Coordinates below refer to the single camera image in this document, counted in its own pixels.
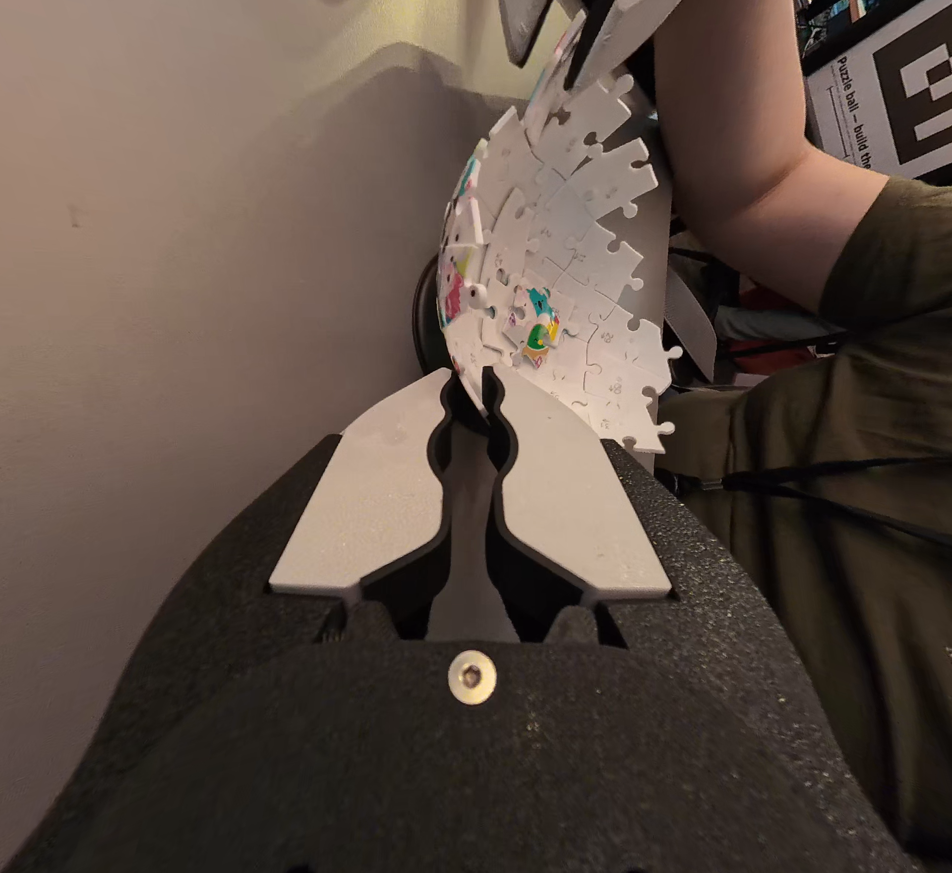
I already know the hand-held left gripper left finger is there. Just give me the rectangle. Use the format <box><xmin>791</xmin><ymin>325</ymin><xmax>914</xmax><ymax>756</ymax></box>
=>
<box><xmin>268</xmin><ymin>368</ymin><xmax>456</xmax><ymax>600</ymax></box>

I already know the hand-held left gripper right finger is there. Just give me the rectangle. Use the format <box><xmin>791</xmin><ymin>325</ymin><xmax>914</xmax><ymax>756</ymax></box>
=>
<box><xmin>482</xmin><ymin>366</ymin><xmax>676</xmax><ymax>602</ymax></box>

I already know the small puzzle piece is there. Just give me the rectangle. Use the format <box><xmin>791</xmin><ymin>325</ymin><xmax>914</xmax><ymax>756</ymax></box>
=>
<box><xmin>524</xmin><ymin>10</ymin><xmax>590</xmax><ymax>144</ymax></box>

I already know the white half puzzle ball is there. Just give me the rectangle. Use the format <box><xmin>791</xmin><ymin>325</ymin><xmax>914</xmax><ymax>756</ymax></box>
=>
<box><xmin>435</xmin><ymin>73</ymin><xmax>684</xmax><ymax>456</ymax></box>

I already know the person's right forearm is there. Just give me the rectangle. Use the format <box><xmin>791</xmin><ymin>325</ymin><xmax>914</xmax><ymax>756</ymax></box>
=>
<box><xmin>653</xmin><ymin>0</ymin><xmax>893</xmax><ymax>316</ymax></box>

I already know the colourful loose puzzle piece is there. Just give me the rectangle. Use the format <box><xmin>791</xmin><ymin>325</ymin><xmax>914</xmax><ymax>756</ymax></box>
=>
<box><xmin>519</xmin><ymin>286</ymin><xmax>568</xmax><ymax>370</ymax></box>

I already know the white printed sign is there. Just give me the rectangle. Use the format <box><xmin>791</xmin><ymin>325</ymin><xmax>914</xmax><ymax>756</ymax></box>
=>
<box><xmin>803</xmin><ymin>0</ymin><xmax>952</xmax><ymax>182</ymax></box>

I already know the black ball stand ring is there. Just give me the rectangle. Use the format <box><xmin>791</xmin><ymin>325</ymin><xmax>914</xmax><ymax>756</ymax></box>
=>
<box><xmin>413</xmin><ymin>252</ymin><xmax>493</xmax><ymax>437</ymax></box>

